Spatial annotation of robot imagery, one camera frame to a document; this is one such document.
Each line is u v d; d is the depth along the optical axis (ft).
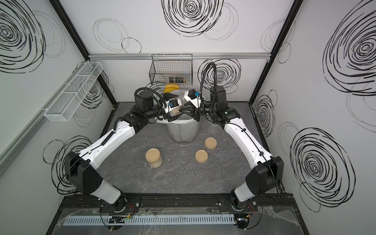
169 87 3.33
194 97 1.89
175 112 2.31
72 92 2.54
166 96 2.18
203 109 2.03
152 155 2.65
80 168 1.33
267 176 1.35
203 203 2.47
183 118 2.30
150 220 3.16
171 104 1.95
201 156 2.93
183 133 2.89
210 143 3.16
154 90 1.80
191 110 2.04
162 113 2.13
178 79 2.89
